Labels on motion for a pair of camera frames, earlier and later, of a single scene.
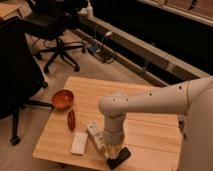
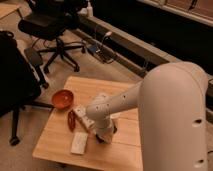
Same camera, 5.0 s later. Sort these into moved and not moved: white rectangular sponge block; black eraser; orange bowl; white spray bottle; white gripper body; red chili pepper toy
Moved: black eraser; white gripper body
Not moved: white rectangular sponge block; orange bowl; red chili pepper toy; white spray bottle
